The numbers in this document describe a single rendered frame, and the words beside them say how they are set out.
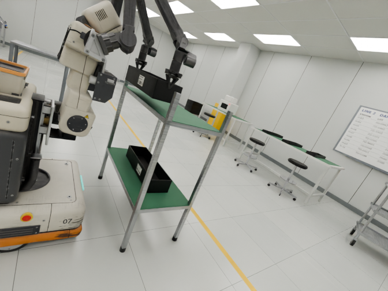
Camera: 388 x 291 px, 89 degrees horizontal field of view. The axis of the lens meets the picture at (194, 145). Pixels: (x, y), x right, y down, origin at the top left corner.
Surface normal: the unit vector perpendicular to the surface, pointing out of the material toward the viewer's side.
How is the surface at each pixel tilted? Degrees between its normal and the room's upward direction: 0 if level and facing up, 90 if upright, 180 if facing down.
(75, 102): 90
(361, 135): 90
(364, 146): 90
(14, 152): 90
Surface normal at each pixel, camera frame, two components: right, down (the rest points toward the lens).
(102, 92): 0.52, 0.44
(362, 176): -0.77, -0.12
